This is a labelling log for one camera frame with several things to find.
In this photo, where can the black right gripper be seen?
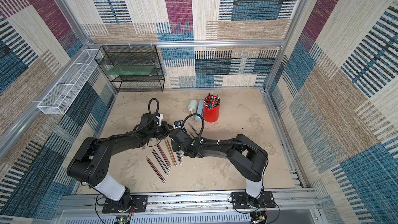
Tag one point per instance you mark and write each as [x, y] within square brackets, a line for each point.
[179, 137]

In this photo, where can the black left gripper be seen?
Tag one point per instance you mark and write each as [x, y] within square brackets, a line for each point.
[166, 127]

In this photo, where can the yellow striped pencil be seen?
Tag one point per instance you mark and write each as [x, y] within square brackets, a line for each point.
[169, 151]

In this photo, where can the dark navy striped pencil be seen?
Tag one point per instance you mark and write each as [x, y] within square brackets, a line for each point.
[178, 153]

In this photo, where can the black white striped pencil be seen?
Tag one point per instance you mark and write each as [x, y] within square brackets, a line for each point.
[159, 161]

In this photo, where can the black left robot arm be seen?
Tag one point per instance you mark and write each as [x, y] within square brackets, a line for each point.
[90, 164]

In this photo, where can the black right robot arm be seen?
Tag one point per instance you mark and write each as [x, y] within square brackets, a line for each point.
[247, 157]

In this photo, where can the pencils in red cup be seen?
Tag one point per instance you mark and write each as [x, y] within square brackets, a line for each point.
[212, 101]

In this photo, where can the light blue eraser box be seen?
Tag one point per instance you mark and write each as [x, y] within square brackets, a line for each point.
[200, 110]

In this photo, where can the red pencil cup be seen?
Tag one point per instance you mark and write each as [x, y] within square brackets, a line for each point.
[211, 115]

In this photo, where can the green board on shelf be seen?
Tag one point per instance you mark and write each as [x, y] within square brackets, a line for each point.
[131, 70]

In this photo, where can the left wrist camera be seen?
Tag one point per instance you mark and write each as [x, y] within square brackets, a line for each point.
[158, 119]

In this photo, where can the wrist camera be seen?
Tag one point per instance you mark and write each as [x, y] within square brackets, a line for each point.
[158, 119]
[177, 124]

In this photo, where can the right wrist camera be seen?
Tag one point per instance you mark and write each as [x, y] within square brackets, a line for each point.
[177, 124]

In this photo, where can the black wire mesh shelf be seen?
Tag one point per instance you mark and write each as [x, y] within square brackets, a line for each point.
[109, 56]

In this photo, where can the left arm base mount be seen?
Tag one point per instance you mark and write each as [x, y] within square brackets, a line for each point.
[133, 203]

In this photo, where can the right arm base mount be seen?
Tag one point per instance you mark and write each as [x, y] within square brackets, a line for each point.
[241, 200]

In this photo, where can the white wire mesh basket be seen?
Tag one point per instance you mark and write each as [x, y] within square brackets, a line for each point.
[61, 96]

